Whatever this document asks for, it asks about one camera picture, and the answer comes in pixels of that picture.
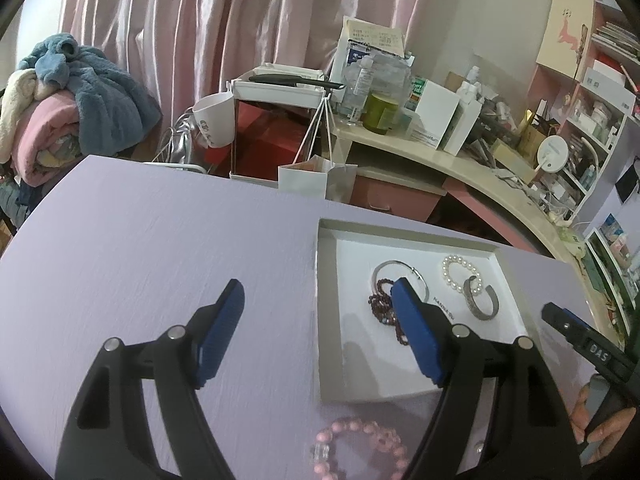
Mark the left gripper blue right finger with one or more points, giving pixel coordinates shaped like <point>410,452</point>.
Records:
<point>425,328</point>

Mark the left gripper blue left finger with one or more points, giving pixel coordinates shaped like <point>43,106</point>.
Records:
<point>213,329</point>

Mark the thin silver hoop bangle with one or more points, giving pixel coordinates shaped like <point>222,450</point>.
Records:
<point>386,273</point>

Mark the silver cuff bangle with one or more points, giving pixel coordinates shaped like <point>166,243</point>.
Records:
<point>482,301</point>

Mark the person's right hand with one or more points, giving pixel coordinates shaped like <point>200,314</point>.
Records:
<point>607,434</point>

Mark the grey shallow tray box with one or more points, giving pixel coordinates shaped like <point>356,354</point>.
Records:
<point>388,299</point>

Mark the green round hand fan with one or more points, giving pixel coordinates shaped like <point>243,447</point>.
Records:
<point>573,242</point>

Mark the white paper gift bag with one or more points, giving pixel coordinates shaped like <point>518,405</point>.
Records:
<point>312,175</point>

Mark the curved beige desk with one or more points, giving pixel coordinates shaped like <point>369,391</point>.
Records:
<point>408,179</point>

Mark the tall narrow white box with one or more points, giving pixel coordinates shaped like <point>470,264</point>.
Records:
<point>460,126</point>

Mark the white carton box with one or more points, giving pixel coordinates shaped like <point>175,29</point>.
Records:
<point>433,114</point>

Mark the green glass jar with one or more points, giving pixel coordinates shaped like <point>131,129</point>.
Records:
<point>379,113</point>

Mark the white paper cup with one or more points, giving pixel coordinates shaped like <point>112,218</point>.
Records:
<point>215,117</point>

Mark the white spray bottle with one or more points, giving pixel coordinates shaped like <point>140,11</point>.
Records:
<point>471,89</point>

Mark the blue fleece blanket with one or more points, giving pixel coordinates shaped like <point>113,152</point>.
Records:
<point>115,111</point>

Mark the clear plastic medical bag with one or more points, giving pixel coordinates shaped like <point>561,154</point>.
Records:
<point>369,59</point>

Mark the pink folded blanket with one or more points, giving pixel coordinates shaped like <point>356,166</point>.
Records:
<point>47,139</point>

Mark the pink white bookshelf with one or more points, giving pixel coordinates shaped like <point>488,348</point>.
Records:
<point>586,87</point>

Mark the pink satin curtain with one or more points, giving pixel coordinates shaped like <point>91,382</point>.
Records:
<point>182,50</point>

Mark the cream folded blanket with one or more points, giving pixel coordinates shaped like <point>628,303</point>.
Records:
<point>23,88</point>

